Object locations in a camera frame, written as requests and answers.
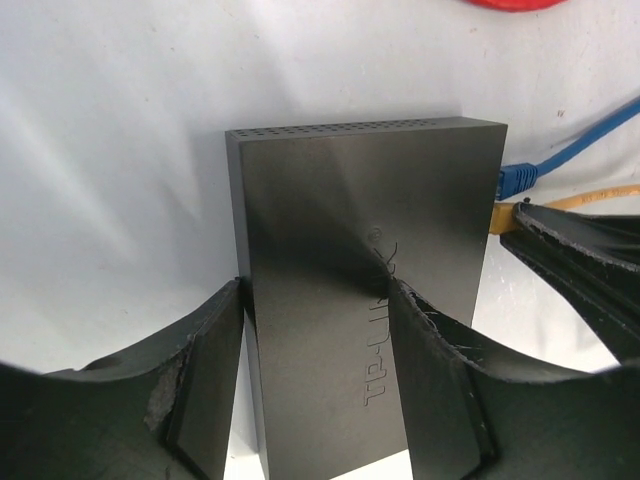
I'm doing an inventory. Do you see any black network switch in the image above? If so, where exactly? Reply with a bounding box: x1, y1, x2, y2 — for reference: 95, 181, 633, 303
226, 117, 507, 479

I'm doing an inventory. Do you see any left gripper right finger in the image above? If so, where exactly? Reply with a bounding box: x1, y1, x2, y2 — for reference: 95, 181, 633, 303
388, 279, 639, 479

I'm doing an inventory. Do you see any blue ethernet cable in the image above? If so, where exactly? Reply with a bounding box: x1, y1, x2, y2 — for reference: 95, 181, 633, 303
497, 94, 640, 194

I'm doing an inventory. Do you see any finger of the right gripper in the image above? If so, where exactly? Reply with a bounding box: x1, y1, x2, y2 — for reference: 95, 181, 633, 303
500, 234, 639, 363
514, 203, 639, 280

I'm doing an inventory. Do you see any red ethernet cable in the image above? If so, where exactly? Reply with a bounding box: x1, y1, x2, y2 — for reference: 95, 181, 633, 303
462, 0, 569, 12

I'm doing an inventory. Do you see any yellow ethernet cable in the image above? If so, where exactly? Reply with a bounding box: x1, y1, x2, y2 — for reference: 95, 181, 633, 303
490, 183, 640, 237

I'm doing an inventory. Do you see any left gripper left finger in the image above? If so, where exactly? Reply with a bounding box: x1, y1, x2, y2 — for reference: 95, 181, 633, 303
1, 280, 244, 479

